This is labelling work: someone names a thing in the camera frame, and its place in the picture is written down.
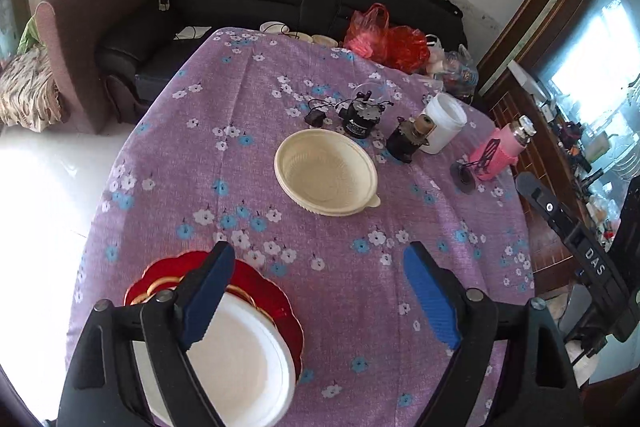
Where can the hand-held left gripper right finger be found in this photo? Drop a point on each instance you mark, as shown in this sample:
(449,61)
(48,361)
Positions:
(432,302)

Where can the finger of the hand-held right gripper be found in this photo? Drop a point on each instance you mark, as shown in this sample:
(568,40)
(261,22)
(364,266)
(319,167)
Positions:
(565,227)

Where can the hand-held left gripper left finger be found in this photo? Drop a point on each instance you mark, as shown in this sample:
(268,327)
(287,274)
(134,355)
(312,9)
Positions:
(207,294)

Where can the red glass plate gold rim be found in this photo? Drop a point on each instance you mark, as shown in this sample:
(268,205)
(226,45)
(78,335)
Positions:
(145,293)

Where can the large red scalloped plate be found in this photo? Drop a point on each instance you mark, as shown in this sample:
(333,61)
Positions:
(280,302)

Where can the white plate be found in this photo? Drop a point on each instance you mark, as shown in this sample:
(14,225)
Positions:
(240,372)

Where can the white plastic jug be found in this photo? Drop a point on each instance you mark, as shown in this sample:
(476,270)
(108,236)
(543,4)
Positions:
(597,146)

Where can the purple floral tablecloth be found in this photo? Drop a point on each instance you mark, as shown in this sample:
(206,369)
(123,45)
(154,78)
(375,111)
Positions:
(350,267)

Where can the pink thermos flask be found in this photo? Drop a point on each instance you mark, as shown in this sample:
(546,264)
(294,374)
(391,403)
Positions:
(522,129)

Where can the black phone stand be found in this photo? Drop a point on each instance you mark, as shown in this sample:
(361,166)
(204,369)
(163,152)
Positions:
(462,174)

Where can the white flat box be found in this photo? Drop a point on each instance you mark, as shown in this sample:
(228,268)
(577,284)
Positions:
(522,79)

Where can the white plastic jar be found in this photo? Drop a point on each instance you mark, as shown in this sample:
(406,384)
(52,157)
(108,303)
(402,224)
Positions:
(442,132)

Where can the dark device with wooden knob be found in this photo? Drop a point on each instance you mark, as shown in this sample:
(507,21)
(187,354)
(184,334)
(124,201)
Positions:
(402,144)

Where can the beige plastic bowl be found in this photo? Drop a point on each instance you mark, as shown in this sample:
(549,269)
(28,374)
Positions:
(325,172)

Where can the clear bag of bottles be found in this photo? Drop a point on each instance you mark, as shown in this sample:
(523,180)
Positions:
(455,69)

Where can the black cylindrical motor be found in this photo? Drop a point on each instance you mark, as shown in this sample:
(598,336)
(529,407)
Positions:
(360,122)

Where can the small black adapter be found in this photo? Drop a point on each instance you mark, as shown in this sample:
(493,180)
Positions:
(316,118)

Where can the wooden cabinet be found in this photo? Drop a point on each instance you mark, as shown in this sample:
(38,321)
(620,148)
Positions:
(545,2)

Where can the red plastic bag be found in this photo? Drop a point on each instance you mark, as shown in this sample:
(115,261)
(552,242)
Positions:
(407,49)

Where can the white round dish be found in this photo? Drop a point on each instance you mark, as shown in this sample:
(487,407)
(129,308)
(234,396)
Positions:
(274,27)

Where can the floral blanket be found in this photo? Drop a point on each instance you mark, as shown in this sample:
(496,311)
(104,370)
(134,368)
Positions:
(25,87)

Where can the pink plastic bag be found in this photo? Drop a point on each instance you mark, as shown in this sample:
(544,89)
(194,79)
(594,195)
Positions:
(367,32)

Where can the brown armchair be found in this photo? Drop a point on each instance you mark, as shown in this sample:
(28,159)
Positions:
(80,37)

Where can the green cloth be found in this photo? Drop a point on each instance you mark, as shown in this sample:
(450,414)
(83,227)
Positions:
(29,34)

